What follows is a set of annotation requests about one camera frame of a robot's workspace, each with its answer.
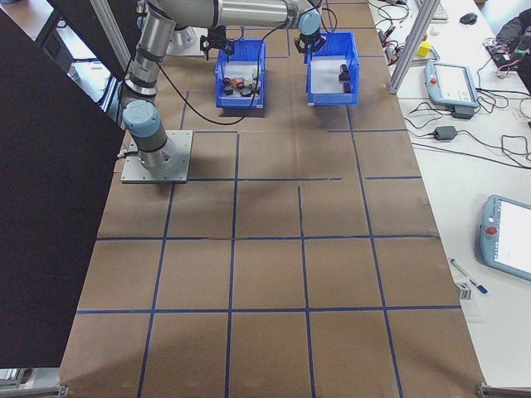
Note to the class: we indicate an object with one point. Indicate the yellow cap push button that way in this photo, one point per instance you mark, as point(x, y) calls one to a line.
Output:
point(256, 90)

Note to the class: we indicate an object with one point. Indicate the blue white pen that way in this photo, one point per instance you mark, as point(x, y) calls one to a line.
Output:
point(469, 276)

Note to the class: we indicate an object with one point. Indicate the white keyboard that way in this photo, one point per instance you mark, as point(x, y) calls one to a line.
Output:
point(440, 12)

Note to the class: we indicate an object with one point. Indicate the dark cylindrical batteries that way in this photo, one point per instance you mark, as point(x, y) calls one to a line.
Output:
point(325, 74)

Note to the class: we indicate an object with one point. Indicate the small white block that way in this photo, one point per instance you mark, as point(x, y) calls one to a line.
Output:
point(434, 30)

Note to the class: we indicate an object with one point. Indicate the blue capacitor storage bin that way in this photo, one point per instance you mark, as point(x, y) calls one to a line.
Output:
point(332, 99)

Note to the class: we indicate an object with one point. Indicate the black computer mouse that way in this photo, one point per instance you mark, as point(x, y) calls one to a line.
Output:
point(469, 17)

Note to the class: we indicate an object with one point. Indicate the small black box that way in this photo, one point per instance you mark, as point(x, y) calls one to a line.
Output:
point(462, 113)

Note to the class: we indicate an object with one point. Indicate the mixed small parts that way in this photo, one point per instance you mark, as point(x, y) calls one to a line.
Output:
point(240, 68)

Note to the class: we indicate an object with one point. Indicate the black frame cover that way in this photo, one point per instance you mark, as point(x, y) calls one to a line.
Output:
point(41, 186)

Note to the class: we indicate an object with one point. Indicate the orange block push button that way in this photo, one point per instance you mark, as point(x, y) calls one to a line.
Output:
point(237, 83)

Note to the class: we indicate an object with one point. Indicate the aluminium profile post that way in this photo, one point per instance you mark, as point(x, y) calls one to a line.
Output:
point(415, 41)

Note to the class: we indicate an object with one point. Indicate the black power adapter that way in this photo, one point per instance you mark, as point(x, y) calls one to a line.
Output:
point(446, 132)

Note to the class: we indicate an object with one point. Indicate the grey blue teach pendant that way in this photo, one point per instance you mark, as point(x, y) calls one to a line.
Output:
point(510, 236)
point(450, 83)

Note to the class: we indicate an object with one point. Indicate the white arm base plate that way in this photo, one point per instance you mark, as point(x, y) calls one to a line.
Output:
point(199, 51)
point(178, 145)

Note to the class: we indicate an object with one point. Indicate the yellow cube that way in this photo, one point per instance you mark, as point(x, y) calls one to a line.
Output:
point(424, 49)

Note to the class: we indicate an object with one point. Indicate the grey usb hub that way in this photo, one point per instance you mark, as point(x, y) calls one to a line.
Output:
point(392, 51)

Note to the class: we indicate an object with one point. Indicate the metal frame bar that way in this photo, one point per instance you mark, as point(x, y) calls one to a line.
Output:
point(114, 33)

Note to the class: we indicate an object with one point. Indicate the black bag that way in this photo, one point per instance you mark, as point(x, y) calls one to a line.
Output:
point(514, 29)

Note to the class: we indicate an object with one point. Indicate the blue button storage bin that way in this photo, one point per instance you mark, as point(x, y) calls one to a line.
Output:
point(240, 101)

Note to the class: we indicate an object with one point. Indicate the metal table bracket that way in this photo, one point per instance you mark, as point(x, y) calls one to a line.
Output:
point(502, 390)
point(41, 389)

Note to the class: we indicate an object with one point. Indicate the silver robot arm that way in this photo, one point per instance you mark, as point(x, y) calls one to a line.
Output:
point(145, 62)
point(184, 39)

